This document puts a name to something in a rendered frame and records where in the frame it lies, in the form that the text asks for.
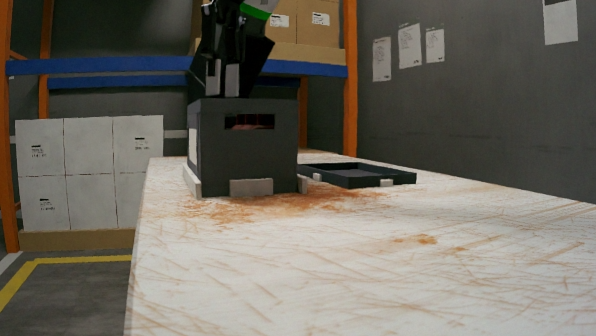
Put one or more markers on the dark grey crate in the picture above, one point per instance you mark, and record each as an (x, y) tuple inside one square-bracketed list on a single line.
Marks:
[(220, 155)]

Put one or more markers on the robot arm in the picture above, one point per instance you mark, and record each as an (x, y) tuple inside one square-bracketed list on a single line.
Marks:
[(257, 12)]

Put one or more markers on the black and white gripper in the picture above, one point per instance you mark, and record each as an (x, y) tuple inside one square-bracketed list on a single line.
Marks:
[(212, 35)]

